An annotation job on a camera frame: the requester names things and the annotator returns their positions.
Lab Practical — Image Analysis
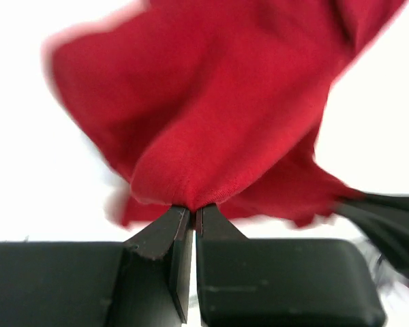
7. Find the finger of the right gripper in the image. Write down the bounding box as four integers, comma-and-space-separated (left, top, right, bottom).
335, 193, 409, 279

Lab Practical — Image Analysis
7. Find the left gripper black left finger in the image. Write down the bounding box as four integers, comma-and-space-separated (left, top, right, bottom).
0, 207, 192, 326

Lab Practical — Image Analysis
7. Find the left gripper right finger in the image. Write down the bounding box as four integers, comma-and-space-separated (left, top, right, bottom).
196, 205, 386, 327

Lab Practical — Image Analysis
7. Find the red shirt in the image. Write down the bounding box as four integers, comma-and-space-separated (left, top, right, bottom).
46, 1, 404, 226

